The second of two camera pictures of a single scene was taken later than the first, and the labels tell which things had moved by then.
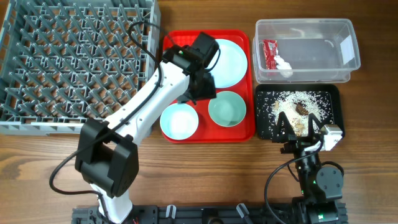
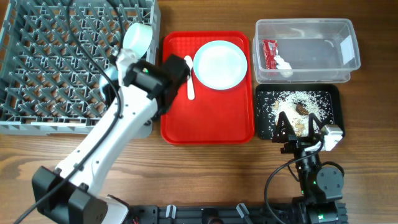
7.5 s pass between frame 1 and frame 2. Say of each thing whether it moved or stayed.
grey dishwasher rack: stayed
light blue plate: stayed
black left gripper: moved
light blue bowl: moved
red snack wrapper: stayed
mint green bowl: moved
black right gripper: stayed
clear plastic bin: stayed
